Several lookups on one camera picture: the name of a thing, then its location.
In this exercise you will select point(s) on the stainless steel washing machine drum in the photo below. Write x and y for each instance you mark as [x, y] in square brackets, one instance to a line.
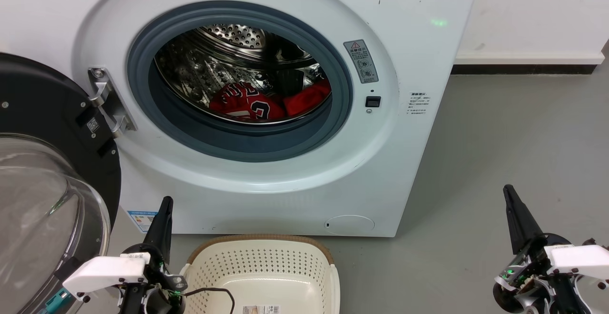
[200, 71]

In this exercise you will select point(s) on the cream perforated laundry basket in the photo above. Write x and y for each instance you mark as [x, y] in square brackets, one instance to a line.
[266, 266]

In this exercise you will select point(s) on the metal door hinge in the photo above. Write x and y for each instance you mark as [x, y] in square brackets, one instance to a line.
[107, 100]

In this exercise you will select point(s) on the black door latch socket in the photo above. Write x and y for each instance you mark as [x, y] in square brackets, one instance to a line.
[373, 102]

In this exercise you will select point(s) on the round filter cover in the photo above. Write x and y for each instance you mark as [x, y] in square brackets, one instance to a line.
[349, 225]

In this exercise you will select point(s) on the blue info sticker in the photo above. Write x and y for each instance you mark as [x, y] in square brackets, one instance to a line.
[141, 220]

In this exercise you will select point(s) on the white front-load washing machine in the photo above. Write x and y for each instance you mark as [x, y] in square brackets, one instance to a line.
[404, 161]

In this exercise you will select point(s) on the plain red garment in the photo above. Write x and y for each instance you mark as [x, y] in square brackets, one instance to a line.
[307, 99]

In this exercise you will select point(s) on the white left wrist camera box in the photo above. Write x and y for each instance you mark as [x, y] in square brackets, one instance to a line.
[104, 273]

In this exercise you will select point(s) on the grey warning sticker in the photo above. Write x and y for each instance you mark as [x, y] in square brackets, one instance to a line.
[361, 62]

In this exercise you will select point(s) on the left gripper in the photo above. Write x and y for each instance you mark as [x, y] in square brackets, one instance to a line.
[162, 299]

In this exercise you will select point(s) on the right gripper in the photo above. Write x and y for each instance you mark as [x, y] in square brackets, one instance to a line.
[523, 276]

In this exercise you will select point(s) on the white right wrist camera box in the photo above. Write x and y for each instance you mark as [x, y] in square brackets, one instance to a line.
[578, 259]

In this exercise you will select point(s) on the grey rubber door gasket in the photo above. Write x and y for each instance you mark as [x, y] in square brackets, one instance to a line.
[238, 140]

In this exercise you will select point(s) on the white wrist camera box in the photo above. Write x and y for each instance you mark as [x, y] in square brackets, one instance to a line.
[104, 273]
[578, 259]

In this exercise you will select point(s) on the red printed sports jersey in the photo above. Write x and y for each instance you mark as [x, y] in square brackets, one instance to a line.
[242, 102]

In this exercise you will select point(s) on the black glass washer door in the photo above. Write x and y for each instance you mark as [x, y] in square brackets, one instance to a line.
[43, 114]

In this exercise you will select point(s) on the QR code door sticker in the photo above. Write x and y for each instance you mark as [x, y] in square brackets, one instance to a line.
[93, 125]

